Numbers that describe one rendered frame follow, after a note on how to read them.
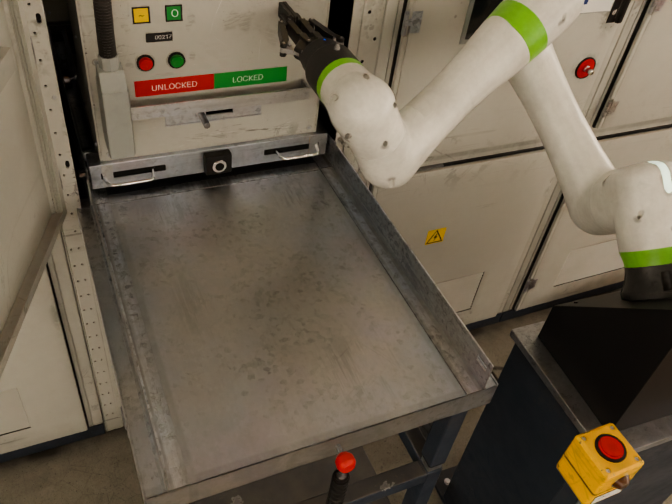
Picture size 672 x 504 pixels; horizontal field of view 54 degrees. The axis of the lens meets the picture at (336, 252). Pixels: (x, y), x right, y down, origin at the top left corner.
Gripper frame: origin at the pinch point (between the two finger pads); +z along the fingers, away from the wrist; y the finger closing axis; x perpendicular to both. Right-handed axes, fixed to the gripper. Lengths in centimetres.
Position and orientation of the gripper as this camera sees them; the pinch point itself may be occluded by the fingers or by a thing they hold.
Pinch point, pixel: (287, 16)
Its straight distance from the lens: 138.2
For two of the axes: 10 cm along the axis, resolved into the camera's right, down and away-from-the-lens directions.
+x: 1.1, -7.2, -6.8
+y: 9.1, -2.0, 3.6
